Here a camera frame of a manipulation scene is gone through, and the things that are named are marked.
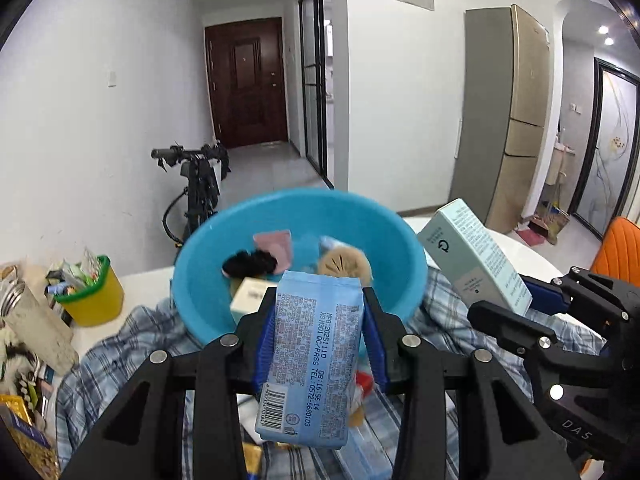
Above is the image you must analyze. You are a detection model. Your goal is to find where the black white furry item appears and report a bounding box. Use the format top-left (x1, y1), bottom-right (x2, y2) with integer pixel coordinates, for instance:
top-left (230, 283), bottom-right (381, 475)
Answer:
top-left (0, 327), bottom-right (38, 396)

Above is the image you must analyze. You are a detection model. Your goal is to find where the broom with dustpan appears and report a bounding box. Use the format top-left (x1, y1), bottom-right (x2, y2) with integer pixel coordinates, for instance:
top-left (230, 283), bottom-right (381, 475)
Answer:
top-left (531, 200), bottom-right (571, 245)

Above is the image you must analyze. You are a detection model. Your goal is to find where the yellow bin green rim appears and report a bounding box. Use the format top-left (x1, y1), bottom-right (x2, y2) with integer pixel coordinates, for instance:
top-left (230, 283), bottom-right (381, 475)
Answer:
top-left (54, 255), bottom-right (125, 328)

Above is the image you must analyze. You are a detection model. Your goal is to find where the black electric scooter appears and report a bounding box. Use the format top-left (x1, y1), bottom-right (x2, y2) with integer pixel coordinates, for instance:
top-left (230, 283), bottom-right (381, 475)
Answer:
top-left (151, 142), bottom-right (232, 251)

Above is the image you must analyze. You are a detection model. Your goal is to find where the blue plastic basin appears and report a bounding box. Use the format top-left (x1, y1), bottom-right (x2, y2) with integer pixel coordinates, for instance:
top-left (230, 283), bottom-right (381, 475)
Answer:
top-left (171, 188), bottom-right (429, 346)

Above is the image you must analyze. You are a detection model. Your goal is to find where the bunch of snack packets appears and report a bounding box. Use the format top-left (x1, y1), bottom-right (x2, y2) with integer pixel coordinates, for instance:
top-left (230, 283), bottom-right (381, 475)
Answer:
top-left (46, 247), bottom-right (103, 296)

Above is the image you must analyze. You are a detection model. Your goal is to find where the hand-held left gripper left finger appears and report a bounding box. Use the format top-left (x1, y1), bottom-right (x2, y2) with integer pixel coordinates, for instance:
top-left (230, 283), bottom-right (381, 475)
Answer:
top-left (60, 287), bottom-right (278, 480)

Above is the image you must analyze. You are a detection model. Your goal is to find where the white cardboard box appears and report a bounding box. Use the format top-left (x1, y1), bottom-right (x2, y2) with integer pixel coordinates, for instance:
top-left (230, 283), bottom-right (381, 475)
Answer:
top-left (229, 277), bottom-right (278, 317)

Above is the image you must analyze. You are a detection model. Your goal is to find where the blue plaid cloth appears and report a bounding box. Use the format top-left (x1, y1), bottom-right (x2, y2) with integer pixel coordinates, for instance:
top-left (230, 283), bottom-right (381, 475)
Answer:
top-left (55, 267), bottom-right (608, 480)

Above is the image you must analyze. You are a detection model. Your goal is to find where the clear blue plastic box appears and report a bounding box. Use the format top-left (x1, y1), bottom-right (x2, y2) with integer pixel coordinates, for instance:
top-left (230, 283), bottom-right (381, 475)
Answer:
top-left (335, 425), bottom-right (396, 480)

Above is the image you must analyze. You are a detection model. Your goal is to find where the yellow patterned packet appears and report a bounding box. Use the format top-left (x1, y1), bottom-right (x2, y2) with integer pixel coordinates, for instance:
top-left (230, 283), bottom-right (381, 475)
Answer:
top-left (0, 394), bottom-right (62, 480)

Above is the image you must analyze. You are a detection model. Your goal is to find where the glass door floral print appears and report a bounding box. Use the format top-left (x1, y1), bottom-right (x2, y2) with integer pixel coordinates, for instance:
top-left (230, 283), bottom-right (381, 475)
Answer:
top-left (570, 57), bottom-right (640, 241)

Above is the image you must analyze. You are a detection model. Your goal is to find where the orange chair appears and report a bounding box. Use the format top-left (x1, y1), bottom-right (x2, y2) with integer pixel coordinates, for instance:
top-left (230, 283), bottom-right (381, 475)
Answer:
top-left (589, 216), bottom-right (640, 288)

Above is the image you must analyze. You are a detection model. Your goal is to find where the dark brown entrance door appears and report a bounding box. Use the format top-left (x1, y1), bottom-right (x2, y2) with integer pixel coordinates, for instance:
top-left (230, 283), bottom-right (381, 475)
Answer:
top-left (204, 16), bottom-right (290, 150)

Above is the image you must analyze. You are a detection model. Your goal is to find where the orange snack packet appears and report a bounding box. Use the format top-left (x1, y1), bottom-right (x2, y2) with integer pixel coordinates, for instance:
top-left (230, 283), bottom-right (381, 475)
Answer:
top-left (347, 370), bottom-right (376, 428)

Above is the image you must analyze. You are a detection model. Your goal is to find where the black fabric item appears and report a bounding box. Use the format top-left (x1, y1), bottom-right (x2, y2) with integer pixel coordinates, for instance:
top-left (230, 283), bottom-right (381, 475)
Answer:
top-left (221, 249), bottom-right (278, 278)

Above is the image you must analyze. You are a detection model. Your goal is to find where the black framed glass partition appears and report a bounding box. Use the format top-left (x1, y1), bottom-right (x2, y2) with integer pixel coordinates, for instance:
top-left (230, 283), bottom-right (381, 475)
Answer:
top-left (298, 0), bottom-right (335, 188)

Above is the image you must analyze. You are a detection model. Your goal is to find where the gold grey refrigerator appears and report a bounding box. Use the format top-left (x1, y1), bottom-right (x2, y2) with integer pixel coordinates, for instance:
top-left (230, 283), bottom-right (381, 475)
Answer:
top-left (452, 4), bottom-right (553, 233)

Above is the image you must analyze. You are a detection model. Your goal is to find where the pale teal carton box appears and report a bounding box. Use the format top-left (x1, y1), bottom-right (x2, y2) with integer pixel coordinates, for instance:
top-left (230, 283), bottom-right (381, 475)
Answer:
top-left (416, 198), bottom-right (533, 317)

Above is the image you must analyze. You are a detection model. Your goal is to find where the blue tissue packet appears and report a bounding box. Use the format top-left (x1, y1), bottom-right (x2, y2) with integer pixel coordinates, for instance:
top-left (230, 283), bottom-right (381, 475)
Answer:
top-left (254, 270), bottom-right (365, 450)

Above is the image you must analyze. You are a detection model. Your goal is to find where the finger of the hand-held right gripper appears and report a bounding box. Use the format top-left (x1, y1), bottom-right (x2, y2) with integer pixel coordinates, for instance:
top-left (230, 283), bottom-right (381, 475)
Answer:
top-left (467, 301), bottom-right (598, 363)
top-left (520, 266), bottom-right (635, 322)

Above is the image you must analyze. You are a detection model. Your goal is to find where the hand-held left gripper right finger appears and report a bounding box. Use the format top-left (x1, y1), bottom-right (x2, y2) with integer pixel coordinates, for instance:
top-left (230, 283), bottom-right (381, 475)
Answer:
top-left (361, 285), bottom-right (581, 480)

